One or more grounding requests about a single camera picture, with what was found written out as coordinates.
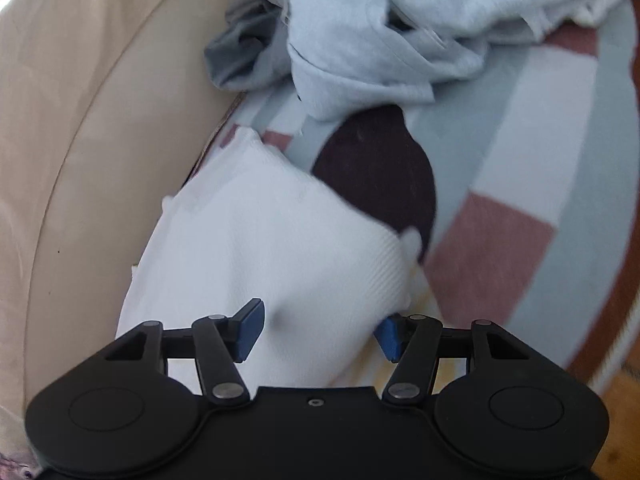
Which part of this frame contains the striped printed blanket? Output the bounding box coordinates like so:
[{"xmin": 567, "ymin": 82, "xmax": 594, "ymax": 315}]
[{"xmin": 190, "ymin": 5, "xmax": 640, "ymax": 391}]

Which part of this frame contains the dark grey cloth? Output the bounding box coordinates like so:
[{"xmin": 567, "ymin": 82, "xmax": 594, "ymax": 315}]
[{"xmin": 204, "ymin": 0, "xmax": 293, "ymax": 93}]

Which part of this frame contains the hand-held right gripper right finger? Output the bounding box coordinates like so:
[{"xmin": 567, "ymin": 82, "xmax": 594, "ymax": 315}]
[{"xmin": 374, "ymin": 312, "xmax": 532, "ymax": 405}]

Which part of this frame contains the pale grey garment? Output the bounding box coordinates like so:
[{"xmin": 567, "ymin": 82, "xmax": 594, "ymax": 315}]
[{"xmin": 272, "ymin": 0, "xmax": 631, "ymax": 123}]

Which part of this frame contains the cream garment with green monster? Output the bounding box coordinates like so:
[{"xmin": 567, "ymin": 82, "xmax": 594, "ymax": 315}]
[{"xmin": 115, "ymin": 127, "xmax": 426, "ymax": 393}]

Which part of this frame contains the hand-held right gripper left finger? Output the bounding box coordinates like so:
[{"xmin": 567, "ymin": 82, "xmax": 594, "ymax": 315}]
[{"xmin": 105, "ymin": 297, "xmax": 266, "ymax": 406}]

